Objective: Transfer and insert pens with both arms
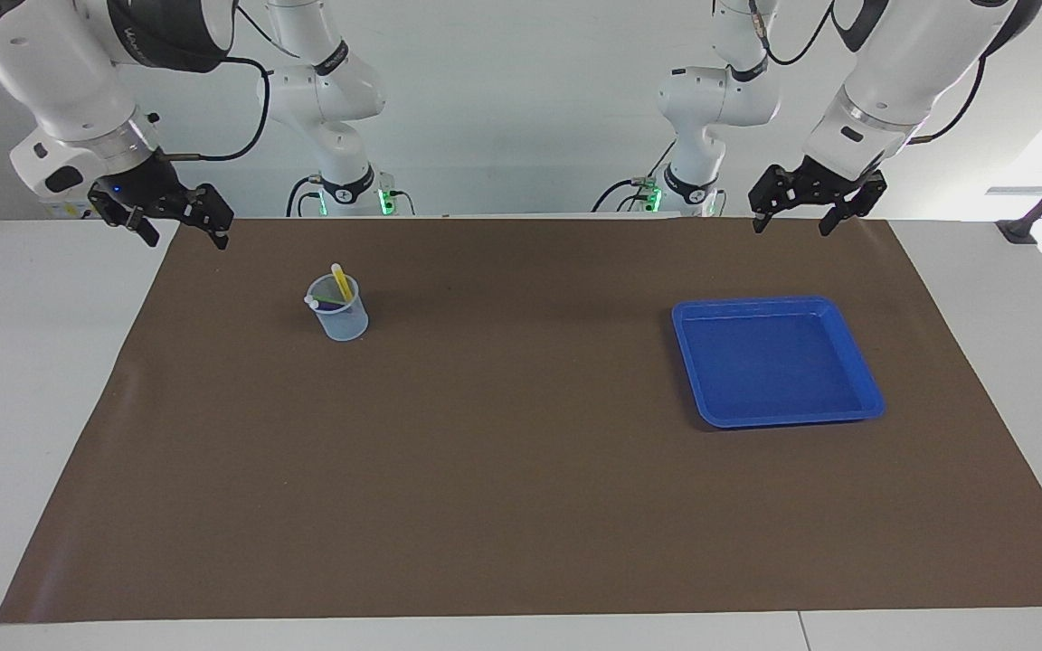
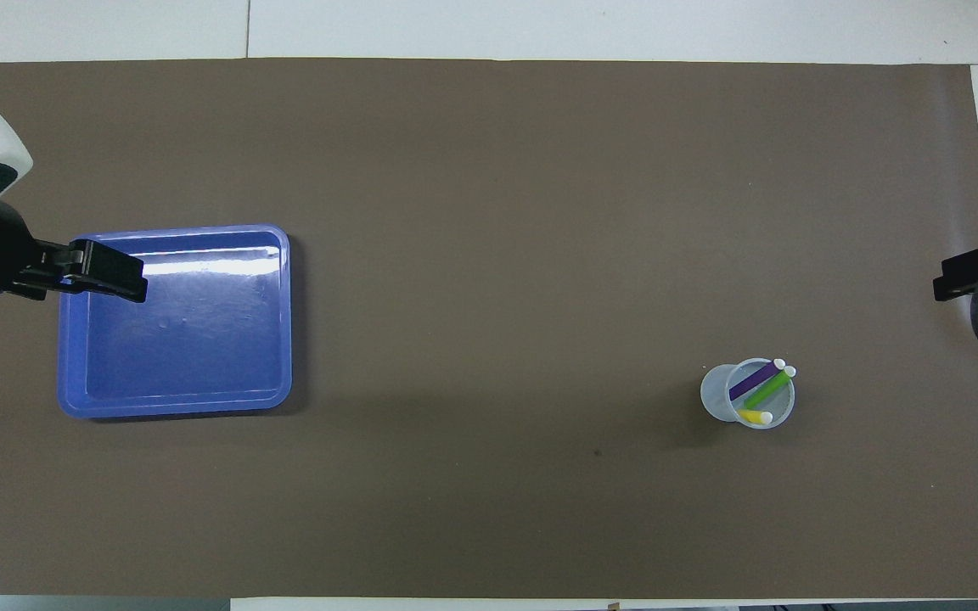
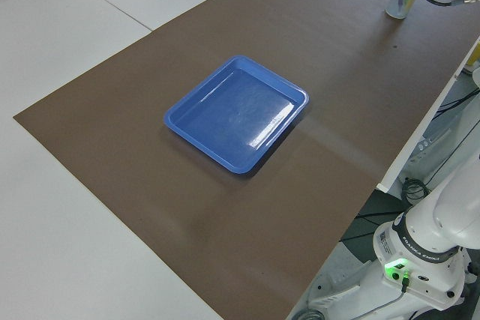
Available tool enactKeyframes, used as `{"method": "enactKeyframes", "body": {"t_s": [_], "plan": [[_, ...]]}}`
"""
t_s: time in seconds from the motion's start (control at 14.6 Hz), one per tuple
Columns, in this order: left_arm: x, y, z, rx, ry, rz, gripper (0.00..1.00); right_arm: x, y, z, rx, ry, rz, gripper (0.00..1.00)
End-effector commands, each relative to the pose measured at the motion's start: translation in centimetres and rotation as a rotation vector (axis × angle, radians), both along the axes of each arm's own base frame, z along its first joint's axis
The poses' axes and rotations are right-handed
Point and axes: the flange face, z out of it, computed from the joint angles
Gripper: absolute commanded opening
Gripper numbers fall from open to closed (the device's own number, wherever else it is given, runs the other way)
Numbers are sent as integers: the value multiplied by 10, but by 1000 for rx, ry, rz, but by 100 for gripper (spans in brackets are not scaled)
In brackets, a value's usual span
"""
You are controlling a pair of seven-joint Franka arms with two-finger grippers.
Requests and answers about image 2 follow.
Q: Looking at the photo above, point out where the purple marker pen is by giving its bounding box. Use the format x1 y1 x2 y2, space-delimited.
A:
728 358 787 401

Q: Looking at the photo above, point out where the blue plastic tray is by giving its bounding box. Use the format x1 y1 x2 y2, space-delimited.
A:
58 224 293 420

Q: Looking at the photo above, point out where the translucent plastic cup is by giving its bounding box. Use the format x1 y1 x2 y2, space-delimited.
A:
700 357 796 429

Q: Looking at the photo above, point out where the brown table mat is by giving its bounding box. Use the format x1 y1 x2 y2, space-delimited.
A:
0 58 978 599

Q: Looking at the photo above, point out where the green marker pen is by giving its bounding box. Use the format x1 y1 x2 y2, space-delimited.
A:
742 365 797 408

